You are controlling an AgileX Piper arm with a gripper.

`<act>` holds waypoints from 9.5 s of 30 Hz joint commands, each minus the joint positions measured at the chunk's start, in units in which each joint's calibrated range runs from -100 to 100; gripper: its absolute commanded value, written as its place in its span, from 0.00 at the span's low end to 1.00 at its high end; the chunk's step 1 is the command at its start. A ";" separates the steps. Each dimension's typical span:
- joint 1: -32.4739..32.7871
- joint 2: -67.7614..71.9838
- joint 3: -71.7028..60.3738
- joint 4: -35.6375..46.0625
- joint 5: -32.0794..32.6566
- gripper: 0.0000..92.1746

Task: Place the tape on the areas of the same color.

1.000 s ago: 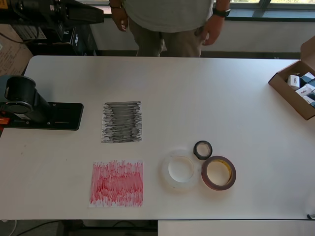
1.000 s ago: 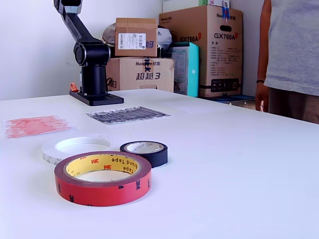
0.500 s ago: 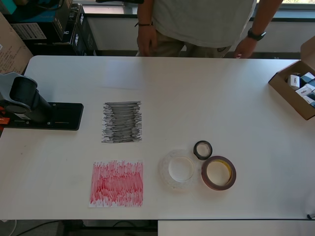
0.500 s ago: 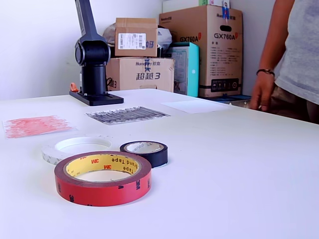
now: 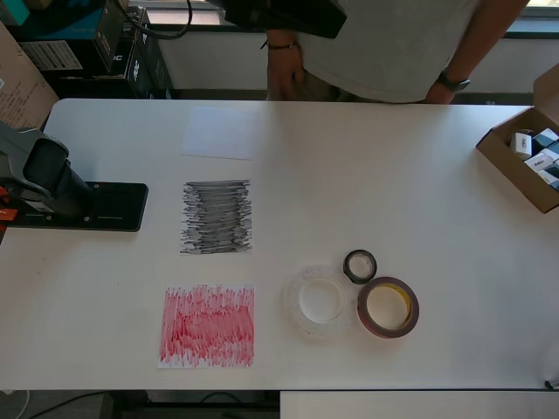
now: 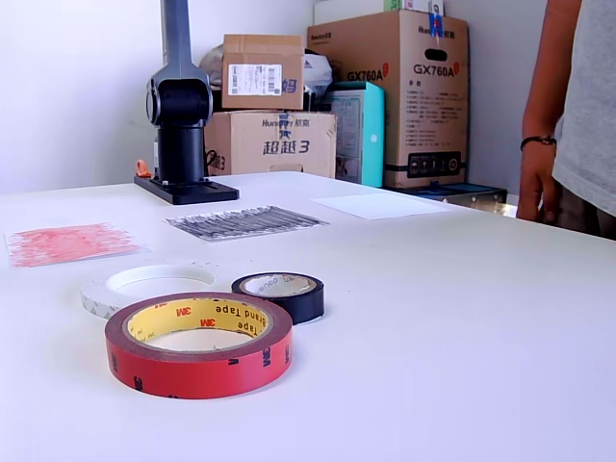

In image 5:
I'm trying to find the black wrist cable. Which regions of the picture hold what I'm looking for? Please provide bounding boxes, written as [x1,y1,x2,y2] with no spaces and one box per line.
[124,0,196,41]

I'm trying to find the black tape roll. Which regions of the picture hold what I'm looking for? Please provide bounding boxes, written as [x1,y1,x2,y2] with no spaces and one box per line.
[342,249,378,285]

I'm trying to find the black floor cable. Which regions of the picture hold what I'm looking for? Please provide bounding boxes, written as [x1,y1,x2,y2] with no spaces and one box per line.
[25,390,114,416]
[200,390,272,405]

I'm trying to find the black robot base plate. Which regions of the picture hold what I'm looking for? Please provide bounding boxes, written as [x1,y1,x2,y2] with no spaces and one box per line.
[8,182,149,233]

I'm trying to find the person's left forearm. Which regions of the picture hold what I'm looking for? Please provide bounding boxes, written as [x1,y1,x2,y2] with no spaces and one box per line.
[440,0,532,84]

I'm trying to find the red scribbled paper sheet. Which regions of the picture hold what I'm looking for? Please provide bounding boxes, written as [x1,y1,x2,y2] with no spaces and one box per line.
[156,283,256,370]

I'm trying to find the person's left hand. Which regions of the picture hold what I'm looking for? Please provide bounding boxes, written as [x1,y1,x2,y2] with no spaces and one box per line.
[425,84,458,105]

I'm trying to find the white panel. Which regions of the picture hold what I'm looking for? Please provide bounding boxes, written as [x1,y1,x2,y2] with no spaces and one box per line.
[279,391,559,419]

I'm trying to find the person's right forearm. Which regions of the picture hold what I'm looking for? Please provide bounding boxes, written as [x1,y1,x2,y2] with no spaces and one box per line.
[266,28,303,47]

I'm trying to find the blank white paper sheet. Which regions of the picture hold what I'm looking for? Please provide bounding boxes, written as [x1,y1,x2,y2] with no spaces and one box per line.
[180,106,262,161]

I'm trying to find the red 3M tape roll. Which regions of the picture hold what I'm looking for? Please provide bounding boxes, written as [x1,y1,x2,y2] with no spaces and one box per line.
[356,276,420,340]

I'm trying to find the white tape roll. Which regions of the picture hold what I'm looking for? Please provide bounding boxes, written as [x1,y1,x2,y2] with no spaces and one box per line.
[281,263,353,341]

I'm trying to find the black scribbled paper sheet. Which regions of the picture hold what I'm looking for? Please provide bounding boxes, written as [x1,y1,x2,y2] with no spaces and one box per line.
[178,177,254,256]

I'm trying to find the cardboard box with shipping label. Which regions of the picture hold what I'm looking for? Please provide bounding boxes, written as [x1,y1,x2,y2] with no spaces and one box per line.
[0,21,60,132]

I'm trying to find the open cardboard box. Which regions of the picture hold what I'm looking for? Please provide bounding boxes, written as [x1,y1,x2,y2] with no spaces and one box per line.
[475,63,559,215]

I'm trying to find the blue product box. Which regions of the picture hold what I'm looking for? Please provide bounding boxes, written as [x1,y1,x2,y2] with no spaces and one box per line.
[17,0,108,43]

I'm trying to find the black smartwatch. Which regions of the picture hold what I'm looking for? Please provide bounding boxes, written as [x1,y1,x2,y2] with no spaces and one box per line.
[436,69,473,93]

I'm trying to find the white floor cable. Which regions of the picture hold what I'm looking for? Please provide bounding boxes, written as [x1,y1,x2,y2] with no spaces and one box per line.
[0,388,32,419]

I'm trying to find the black box orange print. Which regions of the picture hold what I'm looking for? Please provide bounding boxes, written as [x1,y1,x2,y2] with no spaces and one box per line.
[93,0,136,79]

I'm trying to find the black box white label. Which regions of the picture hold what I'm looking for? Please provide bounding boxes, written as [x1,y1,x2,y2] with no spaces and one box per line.
[17,39,95,79]

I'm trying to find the person's right hand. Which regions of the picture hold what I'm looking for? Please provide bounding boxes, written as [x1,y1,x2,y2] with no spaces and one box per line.
[266,45,307,102]

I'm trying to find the small teal box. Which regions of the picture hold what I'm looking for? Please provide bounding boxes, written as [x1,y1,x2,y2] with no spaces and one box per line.
[0,0,31,27]

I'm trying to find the small dark product box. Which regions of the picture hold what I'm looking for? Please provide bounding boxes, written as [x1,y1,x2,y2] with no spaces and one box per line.
[532,128,559,149]

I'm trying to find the black AOC box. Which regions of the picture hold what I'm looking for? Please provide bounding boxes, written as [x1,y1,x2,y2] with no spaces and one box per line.
[126,8,176,100]

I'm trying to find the person in grey T-shirt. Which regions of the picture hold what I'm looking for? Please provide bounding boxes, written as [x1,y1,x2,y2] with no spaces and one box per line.
[296,0,481,105]

